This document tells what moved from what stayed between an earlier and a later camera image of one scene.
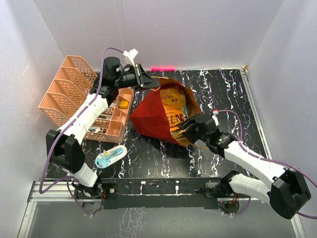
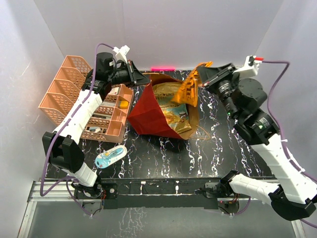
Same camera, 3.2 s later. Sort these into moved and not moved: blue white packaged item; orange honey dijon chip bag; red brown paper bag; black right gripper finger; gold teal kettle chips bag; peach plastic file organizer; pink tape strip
Moved: black right gripper finger; red brown paper bag; orange honey dijon chip bag; gold teal kettle chips bag
Not moved: peach plastic file organizer; pink tape strip; blue white packaged item
